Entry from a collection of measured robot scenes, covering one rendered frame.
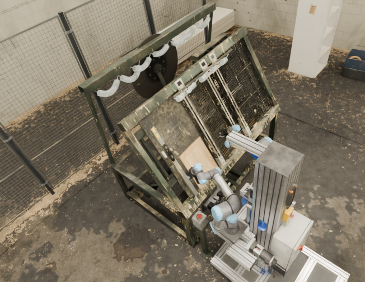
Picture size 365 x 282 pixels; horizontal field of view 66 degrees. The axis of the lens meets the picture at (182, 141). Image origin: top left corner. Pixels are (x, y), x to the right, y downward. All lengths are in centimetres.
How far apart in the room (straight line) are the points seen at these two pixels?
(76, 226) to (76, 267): 62
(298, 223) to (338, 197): 186
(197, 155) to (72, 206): 242
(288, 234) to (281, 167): 82
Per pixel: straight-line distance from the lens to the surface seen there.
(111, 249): 423
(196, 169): 249
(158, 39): 340
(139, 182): 365
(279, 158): 210
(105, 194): 474
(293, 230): 272
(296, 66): 661
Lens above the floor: 362
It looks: 45 degrees down
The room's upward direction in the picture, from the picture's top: 11 degrees counter-clockwise
